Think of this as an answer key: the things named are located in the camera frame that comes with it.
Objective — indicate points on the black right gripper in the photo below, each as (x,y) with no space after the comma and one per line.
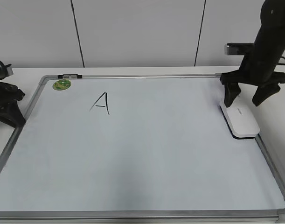
(255,71)

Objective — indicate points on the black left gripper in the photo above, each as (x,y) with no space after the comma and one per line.
(10,113)

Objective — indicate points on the white whiteboard eraser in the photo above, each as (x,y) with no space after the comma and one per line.
(240,119)

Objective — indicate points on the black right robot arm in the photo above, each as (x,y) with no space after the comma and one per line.
(270,40)

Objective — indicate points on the round green sticker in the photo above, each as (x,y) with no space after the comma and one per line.
(61,85)

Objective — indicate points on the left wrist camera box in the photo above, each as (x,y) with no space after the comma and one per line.
(6,71)

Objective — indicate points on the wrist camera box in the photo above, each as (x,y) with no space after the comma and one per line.
(237,49)
(6,71)

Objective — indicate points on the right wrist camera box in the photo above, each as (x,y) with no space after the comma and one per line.
(237,49)

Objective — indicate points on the black and silver frame clip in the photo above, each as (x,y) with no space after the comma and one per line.
(70,76)

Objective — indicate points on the white whiteboard with grey frame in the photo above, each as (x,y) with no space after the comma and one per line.
(140,148)

